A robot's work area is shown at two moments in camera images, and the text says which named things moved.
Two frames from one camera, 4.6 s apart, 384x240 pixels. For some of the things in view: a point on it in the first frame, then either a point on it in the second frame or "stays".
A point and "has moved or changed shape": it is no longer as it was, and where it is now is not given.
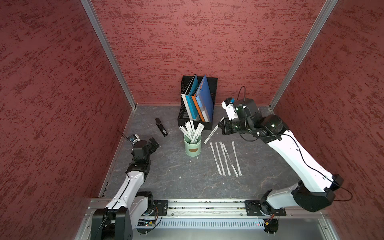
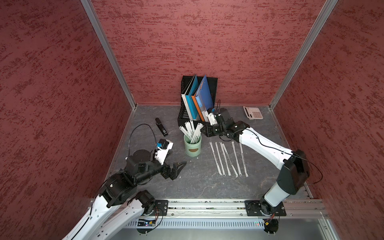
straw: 225,159 stays
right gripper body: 238,124 to 218,129
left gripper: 152,148 to 166,173
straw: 220,160 stays
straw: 218,168 stays
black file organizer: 183,115 stays
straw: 236,159 stays
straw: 231,165 stays
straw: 210,135 has moved or changed shape
